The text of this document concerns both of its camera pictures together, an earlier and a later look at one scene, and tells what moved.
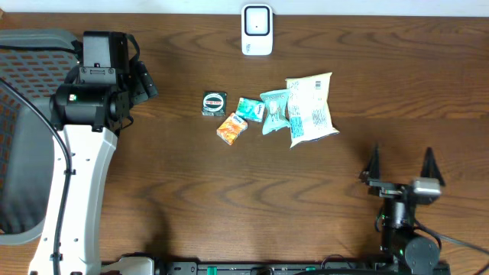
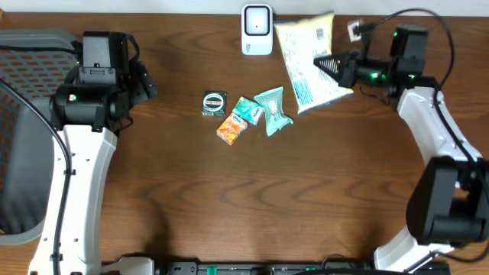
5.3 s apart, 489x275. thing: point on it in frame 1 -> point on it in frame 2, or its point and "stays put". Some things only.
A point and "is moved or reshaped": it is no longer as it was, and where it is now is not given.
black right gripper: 385,189 -> 343,70
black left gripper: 144,85 stays put
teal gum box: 250,109 stays put
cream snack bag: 309,108 -> 300,42
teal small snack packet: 275,114 is moved or reshaped
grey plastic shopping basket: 29,140 stays put
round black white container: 214,104 stays put
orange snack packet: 231,128 stays put
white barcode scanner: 257,29 stays put
